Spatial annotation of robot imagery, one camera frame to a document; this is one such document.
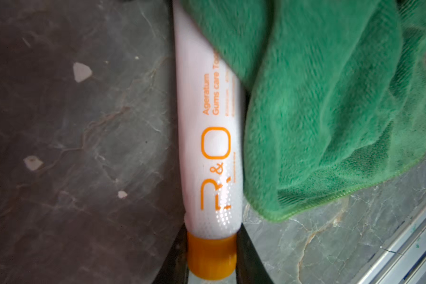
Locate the white tube orange cap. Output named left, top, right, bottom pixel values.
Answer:
left=173, top=1, right=244, bottom=280

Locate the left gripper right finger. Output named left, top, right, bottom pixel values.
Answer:
left=235, top=224, right=273, bottom=284

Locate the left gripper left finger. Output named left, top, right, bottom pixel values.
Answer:
left=152, top=224, right=189, bottom=284

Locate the green microfiber cloth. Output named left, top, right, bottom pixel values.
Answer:
left=181, top=1, right=426, bottom=222

